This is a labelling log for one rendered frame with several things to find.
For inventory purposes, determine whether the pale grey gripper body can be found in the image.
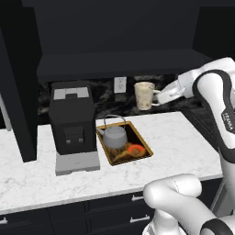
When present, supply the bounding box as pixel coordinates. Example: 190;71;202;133
156;80;187;106

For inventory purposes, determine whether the beige speckled mug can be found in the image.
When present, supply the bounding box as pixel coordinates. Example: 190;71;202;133
133;81;162;111

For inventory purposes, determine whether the grey kettle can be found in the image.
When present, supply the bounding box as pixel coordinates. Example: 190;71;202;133
96;114;129;151

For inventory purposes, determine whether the black cabinet door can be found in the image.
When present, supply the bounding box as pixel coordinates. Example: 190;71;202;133
0;0;43;163
192;5;235;62

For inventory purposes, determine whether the black coffee machine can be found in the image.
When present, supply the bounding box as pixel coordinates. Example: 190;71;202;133
48;80;102;177

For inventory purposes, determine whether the black drawer front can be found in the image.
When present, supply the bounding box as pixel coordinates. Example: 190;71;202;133
0;207;51;235
86;207;156;235
85;191;147;213

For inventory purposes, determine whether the black cupboard panel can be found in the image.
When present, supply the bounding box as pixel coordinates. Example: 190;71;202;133
49;201;89;235

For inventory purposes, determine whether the pale grey bar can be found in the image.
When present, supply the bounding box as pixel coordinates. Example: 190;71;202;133
0;94;13;132

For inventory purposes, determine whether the white wall outlet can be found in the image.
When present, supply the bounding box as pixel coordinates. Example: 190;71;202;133
114;76;128;95

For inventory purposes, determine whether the black wall cabinet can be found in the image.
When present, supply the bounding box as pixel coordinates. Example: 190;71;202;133
21;0;215;83

